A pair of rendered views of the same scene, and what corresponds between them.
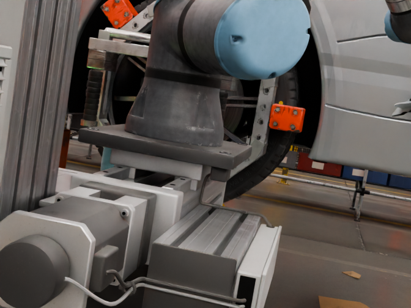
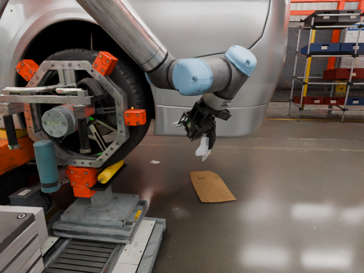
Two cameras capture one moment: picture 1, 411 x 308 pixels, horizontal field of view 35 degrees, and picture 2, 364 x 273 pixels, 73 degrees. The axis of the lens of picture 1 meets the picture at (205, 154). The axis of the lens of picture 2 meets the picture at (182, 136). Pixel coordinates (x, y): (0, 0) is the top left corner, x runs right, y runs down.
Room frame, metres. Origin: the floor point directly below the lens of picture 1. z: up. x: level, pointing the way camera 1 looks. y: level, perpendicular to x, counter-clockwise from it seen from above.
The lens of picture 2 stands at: (0.62, -0.34, 1.11)
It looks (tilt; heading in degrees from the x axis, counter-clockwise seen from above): 17 degrees down; 355
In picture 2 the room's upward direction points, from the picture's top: straight up
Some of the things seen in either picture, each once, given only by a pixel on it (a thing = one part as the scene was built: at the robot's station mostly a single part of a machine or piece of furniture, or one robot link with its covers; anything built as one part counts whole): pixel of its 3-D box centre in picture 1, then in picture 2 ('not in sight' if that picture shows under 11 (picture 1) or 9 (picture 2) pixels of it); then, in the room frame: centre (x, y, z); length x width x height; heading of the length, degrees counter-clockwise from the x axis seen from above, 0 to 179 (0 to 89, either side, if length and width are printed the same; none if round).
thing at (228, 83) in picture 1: (225, 79); (84, 109); (1.66, -0.02, 0.93); 0.09 x 0.05 x 0.05; 167
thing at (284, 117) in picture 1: (286, 118); (135, 117); (1.83, -0.21, 0.85); 0.09 x 0.08 x 0.07; 77
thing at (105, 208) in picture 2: not in sight; (101, 190); (2.06, 0.06, 0.32); 0.40 x 0.30 x 0.28; 77
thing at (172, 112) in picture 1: (178, 105); not in sight; (0.99, 0.05, 0.87); 0.15 x 0.15 x 0.10
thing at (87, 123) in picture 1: (92, 96); (10, 131); (1.71, 0.32, 0.83); 0.04 x 0.04 x 0.16
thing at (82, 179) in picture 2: not in sight; (88, 176); (1.93, 0.09, 0.48); 0.16 x 0.12 x 0.17; 167
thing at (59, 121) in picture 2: not in sight; (67, 118); (1.83, 0.11, 0.85); 0.21 x 0.14 x 0.14; 167
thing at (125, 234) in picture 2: not in sight; (103, 216); (2.06, 0.06, 0.13); 0.50 x 0.36 x 0.10; 77
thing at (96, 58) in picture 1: (103, 60); (11, 106); (1.73, 0.31, 0.93); 0.09 x 0.05 x 0.05; 167
